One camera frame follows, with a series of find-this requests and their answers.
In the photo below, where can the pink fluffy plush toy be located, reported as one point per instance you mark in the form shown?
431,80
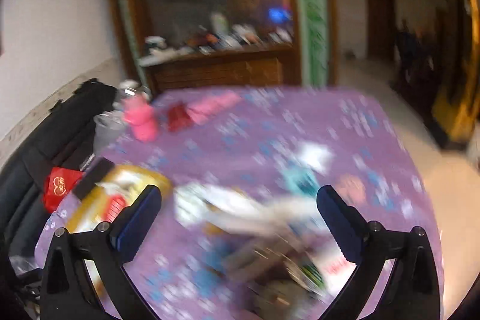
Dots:
351,189

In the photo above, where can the wooden sideboard cabinet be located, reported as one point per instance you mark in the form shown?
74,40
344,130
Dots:
257,66

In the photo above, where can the white towel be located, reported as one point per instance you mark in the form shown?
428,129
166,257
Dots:
236,213

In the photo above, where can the gold storage box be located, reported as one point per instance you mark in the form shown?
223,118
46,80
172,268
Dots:
115,191

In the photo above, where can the red satin pouch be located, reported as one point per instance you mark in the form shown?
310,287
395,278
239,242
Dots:
178,118

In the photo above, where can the teal tissue pack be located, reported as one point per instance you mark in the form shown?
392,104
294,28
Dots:
300,180

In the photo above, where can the pink cloth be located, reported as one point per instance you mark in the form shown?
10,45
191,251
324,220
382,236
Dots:
208,107

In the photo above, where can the purple floral tablecloth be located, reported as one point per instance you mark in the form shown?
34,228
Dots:
206,273

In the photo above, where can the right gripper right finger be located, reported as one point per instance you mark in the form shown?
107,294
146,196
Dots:
412,290

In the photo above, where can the pink bottle knitted sleeve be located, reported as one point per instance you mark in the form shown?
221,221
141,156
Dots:
138,113

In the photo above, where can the black bag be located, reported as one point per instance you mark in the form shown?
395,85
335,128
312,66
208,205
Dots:
64,138

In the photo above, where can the red gift box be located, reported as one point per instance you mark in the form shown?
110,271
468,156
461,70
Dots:
59,182

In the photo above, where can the small white sachet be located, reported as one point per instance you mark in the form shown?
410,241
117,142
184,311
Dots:
315,156

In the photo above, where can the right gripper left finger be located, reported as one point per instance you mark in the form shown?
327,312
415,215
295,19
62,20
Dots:
67,291

